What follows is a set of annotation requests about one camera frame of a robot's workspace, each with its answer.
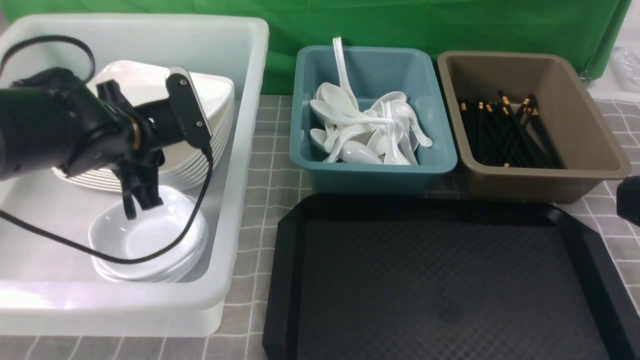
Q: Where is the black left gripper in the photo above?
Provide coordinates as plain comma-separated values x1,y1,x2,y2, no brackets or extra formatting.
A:
96,80,170,221

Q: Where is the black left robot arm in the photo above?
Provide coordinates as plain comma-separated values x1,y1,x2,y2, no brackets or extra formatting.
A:
0,67,164,220

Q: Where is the top stacked white plate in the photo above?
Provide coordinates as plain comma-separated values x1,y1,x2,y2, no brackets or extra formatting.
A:
87,60,234,157

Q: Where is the stack of white plates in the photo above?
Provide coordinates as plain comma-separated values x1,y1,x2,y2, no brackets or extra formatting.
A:
52,88,234,193

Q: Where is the large white plastic tub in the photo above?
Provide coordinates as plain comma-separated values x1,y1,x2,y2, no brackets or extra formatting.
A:
1,13,269,337

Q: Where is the upright white spoon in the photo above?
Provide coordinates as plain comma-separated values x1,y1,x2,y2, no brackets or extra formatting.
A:
333,36,359,110

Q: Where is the black serving tray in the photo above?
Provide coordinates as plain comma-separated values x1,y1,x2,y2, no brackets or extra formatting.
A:
262,194,640,360

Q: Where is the teal plastic bin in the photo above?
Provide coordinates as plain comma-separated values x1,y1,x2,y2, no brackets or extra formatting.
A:
289,45,458,195

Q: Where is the pile of white spoons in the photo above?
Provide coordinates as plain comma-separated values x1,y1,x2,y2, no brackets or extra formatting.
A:
308,82,434,166

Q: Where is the bundle of black chopsticks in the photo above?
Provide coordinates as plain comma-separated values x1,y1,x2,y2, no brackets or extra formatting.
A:
457,89,566,170

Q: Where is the brown plastic bin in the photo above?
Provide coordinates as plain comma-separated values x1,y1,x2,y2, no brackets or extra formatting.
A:
438,51,632,203

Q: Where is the green backdrop cloth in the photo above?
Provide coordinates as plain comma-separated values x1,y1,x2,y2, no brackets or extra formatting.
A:
1,0,631,95

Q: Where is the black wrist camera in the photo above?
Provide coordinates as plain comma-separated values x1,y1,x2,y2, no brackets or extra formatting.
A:
166,66,211,154

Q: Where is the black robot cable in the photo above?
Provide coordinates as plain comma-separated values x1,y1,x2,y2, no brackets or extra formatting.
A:
0,35,215,265

